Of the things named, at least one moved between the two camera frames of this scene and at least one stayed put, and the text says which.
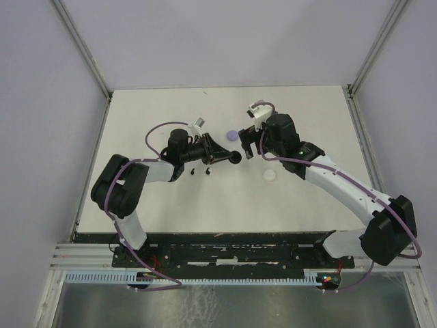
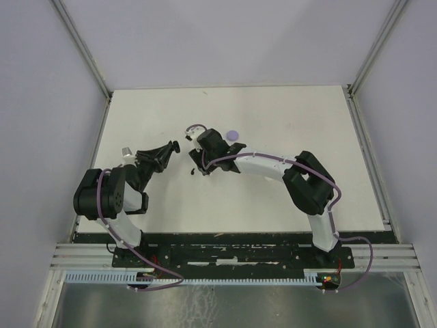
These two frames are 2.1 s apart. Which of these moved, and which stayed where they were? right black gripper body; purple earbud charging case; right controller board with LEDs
Moved: right black gripper body
Stayed: right controller board with LEDs; purple earbud charging case
